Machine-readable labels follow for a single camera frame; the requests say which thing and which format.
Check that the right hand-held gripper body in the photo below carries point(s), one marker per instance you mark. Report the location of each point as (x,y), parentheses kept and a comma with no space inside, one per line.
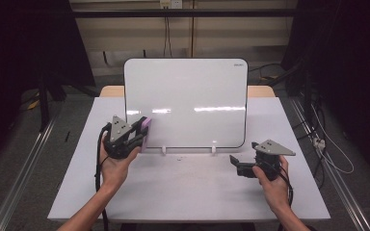
(269,157)

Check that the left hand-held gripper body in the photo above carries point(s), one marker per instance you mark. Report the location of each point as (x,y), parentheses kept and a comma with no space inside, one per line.
(118,138)

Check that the purple and black whiteboard eraser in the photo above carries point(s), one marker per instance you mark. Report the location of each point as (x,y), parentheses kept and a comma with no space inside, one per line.
(146,134)

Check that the white whiteboard with black edge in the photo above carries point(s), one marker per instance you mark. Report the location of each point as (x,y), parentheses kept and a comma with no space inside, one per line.
(186,96)

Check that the person's left hand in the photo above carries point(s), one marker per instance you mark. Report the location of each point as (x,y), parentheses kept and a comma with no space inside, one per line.
(115,170)

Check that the person's right hand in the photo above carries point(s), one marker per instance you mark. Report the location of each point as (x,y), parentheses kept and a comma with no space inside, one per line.
(273,189)

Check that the white plastic whiteboard stand foot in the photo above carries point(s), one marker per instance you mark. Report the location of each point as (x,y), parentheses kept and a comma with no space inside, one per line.
(214,150)
(164,150)

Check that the light wooden table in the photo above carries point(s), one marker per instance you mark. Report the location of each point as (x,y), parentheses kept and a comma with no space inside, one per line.
(112,91)

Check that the small black stick on floor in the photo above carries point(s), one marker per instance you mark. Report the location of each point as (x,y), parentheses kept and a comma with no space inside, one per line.
(67,136)

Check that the black metal stand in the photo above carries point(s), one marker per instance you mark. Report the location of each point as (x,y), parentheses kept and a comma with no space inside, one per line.
(43,102)

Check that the black horizontal metal bar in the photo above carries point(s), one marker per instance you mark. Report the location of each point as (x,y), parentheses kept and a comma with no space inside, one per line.
(179,13)

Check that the dark curtain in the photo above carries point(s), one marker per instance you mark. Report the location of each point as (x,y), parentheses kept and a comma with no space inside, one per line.
(350,64)
(19,48)

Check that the aluminium floor rail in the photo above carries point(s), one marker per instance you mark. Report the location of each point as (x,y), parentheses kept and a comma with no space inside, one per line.
(22,179)
(337,186)

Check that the brown vertical wall pipe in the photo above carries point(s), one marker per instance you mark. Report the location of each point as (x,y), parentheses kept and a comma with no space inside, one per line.
(192,29)

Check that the white wall socket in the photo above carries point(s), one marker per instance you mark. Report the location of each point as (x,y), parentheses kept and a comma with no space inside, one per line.
(171,4)

